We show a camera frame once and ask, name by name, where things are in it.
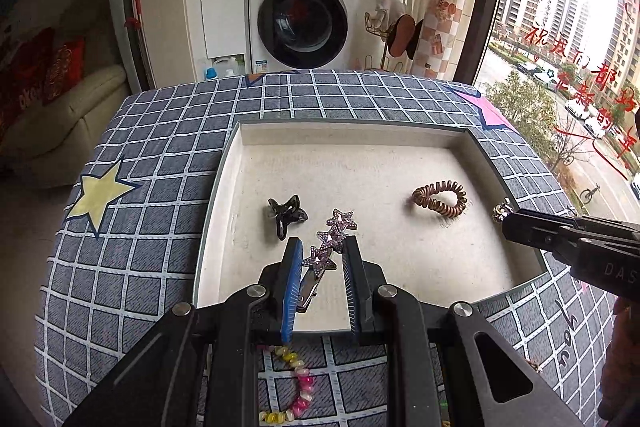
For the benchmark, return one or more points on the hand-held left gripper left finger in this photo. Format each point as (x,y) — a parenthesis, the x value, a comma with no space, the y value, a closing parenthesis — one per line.
(291,287)

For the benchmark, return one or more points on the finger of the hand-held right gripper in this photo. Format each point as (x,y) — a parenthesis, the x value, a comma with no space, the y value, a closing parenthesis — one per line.
(540,219)
(540,241)

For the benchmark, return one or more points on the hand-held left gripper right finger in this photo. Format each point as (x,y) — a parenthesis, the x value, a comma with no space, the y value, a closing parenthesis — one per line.
(351,287)

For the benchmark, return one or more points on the star rhinestone hair clip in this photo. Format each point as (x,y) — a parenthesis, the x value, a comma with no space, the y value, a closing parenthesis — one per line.
(320,259)

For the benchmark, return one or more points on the metal charm pendant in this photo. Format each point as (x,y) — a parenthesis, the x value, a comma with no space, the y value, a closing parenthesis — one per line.
(500,212)

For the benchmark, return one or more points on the grey-green cardboard tray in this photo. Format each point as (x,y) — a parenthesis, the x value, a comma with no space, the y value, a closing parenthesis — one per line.
(375,177)

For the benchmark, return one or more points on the person's right forearm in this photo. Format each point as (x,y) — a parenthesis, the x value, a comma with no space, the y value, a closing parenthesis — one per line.
(622,357)

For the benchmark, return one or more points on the parked bicycle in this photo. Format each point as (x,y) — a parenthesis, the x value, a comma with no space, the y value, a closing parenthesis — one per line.
(590,196)

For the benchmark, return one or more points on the black hair claw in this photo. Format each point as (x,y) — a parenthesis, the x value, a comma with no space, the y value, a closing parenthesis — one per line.
(282,214)

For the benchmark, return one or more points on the grey checked star tablecloth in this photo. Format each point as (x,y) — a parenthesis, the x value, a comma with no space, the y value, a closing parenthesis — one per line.
(150,257)

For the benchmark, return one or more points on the pink checked panel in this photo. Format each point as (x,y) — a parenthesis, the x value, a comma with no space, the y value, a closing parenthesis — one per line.
(440,37)

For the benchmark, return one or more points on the brown slipper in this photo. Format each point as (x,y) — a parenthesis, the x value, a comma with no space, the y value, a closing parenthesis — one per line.
(402,36)

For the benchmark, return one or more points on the white detergent bottle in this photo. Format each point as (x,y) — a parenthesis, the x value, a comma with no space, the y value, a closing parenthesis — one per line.
(223,68)

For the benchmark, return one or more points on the white washing machine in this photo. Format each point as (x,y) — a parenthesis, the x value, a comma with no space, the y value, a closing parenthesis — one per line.
(305,22)

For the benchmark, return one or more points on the cream sofa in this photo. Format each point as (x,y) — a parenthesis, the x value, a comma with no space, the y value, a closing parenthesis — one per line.
(75,117)

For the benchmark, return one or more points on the red cushion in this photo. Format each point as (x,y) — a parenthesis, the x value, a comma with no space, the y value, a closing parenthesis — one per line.
(65,69)

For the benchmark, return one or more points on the red printed blanket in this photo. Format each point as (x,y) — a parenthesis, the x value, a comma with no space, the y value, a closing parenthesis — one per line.
(25,82)

